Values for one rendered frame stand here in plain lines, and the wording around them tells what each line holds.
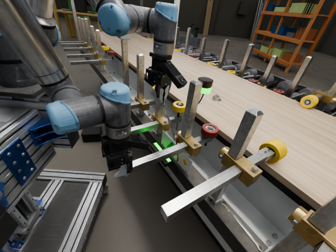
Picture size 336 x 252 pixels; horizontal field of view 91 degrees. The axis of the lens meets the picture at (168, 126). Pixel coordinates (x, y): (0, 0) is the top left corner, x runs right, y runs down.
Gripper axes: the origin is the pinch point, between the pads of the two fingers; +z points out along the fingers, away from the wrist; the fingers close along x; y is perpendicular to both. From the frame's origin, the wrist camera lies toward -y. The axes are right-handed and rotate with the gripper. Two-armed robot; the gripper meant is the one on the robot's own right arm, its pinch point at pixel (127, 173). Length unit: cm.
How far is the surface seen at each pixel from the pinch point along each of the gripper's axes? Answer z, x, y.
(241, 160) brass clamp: -15.5, 23.7, -30.2
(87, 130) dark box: 70, -130, -2
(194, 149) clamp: -5.2, 4.9, -28.3
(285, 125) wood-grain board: -10, 16, -82
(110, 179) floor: 82, -63, -6
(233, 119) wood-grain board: -9, -1, -60
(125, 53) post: -24, -78, -30
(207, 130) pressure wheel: -9.3, 0.8, -38.9
